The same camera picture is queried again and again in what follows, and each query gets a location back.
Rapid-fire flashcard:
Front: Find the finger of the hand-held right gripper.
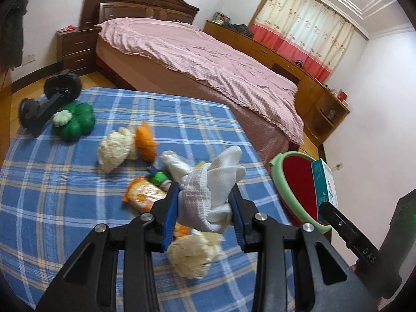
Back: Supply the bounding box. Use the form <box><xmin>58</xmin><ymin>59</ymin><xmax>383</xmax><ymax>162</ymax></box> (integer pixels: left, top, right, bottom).
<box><xmin>318</xmin><ymin>201</ymin><xmax>361</xmax><ymax>252</ymax></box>

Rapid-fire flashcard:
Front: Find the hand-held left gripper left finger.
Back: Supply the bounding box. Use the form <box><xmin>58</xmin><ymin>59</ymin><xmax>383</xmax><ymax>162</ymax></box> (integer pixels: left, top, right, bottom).
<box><xmin>36</xmin><ymin>182</ymin><xmax>181</xmax><ymax>312</ymax></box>

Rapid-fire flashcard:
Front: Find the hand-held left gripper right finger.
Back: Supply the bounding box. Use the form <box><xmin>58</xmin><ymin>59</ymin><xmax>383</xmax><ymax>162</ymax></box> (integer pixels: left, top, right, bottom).
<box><xmin>229</xmin><ymin>185</ymin><xmax>379</xmax><ymax>312</ymax></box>

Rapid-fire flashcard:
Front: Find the orange snack packet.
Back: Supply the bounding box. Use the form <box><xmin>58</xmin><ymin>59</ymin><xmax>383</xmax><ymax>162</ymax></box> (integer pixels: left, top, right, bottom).
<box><xmin>123</xmin><ymin>175</ymin><xmax>168</xmax><ymax>215</ymax></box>

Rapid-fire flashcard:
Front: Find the white waffle cloth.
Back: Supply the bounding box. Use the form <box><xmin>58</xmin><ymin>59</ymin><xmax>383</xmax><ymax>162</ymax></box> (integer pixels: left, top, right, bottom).
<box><xmin>159</xmin><ymin>146</ymin><xmax>246</xmax><ymax>234</ymax></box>

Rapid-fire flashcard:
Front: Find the teal and white carton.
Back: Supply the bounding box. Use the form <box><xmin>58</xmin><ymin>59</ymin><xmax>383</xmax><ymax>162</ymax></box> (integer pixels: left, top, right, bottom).
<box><xmin>311</xmin><ymin>158</ymin><xmax>339</xmax><ymax>225</ymax></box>

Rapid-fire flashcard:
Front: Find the green rimmed red bin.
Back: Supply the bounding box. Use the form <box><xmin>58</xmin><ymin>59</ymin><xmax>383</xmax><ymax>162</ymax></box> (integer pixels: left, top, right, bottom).
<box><xmin>269</xmin><ymin>151</ymin><xmax>332</xmax><ymax>235</ymax></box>

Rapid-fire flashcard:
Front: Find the cream fluffy toy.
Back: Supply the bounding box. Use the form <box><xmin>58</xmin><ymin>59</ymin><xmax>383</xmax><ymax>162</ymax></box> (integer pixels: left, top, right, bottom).
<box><xmin>167</xmin><ymin>231</ymin><xmax>225</xmax><ymax>279</ymax></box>

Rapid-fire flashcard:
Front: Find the orange plush toy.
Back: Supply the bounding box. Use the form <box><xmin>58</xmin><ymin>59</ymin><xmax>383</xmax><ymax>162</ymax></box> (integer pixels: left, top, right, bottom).
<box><xmin>134</xmin><ymin>122</ymin><xmax>160</xmax><ymax>163</ymax></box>

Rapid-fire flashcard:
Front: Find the cream plush ball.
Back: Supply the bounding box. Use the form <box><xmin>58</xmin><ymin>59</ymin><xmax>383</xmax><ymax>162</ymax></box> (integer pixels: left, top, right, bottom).
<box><xmin>97</xmin><ymin>127</ymin><xmax>140</xmax><ymax>173</ymax></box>

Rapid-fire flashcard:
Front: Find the blue plaid tablecloth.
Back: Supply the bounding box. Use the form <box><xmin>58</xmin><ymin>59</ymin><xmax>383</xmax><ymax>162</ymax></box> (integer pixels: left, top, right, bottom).
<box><xmin>0</xmin><ymin>86</ymin><xmax>293</xmax><ymax>312</ymax></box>

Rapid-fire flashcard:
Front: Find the green pumpkin shaped toy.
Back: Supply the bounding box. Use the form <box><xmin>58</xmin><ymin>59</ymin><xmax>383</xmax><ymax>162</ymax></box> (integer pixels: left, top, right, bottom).
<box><xmin>52</xmin><ymin>102</ymin><xmax>96</xmax><ymax>142</ymax></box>

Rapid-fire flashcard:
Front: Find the bed with brown base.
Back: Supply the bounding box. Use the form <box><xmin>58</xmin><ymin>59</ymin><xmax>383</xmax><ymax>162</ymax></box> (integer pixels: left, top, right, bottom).
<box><xmin>95</xmin><ymin>18</ymin><xmax>304</xmax><ymax>170</ymax></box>

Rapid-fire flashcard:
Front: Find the small white garlic toy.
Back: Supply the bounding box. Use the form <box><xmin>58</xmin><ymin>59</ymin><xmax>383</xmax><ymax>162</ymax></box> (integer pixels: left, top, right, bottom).
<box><xmin>53</xmin><ymin>110</ymin><xmax>72</xmax><ymax>128</ymax></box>

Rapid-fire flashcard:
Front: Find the black dumbbell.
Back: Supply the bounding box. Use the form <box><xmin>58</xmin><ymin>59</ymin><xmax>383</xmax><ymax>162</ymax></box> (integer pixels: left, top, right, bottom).
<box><xmin>18</xmin><ymin>69</ymin><xmax>82</xmax><ymax>137</ymax></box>

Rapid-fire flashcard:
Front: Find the pink bed blanket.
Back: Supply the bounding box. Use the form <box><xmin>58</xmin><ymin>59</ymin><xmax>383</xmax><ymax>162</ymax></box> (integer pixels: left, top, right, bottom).
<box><xmin>97</xmin><ymin>17</ymin><xmax>304</xmax><ymax>144</ymax></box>

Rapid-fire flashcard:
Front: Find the light wooden cabinet row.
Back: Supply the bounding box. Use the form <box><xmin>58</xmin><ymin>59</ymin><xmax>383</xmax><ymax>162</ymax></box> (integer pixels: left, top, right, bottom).
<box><xmin>203</xmin><ymin>19</ymin><xmax>351</xmax><ymax>147</ymax></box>

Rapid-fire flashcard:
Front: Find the dark wooden nightstand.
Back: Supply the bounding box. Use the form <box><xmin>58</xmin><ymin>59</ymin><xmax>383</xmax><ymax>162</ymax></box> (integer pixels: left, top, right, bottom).
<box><xmin>56</xmin><ymin>25</ymin><xmax>102</xmax><ymax>76</ymax></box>

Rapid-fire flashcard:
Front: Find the dark clothes pile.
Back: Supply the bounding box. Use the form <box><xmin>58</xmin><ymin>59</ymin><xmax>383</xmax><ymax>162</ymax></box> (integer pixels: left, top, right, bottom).
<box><xmin>224</xmin><ymin>23</ymin><xmax>254</xmax><ymax>36</ymax></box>

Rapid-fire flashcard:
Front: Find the cream and red curtain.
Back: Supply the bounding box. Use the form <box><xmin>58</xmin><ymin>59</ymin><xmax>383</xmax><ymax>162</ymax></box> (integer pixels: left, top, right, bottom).
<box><xmin>249</xmin><ymin>0</ymin><xmax>355</xmax><ymax>83</ymax></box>

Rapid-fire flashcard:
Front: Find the dark wooden headboard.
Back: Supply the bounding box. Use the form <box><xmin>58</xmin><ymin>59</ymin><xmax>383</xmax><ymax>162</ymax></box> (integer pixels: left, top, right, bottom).
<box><xmin>80</xmin><ymin>0</ymin><xmax>199</xmax><ymax>27</ymax></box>

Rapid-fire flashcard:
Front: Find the dark hanging clothing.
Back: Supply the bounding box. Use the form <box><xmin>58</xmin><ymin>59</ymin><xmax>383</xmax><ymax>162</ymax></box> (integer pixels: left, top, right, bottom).
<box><xmin>0</xmin><ymin>0</ymin><xmax>28</xmax><ymax>72</ymax></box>

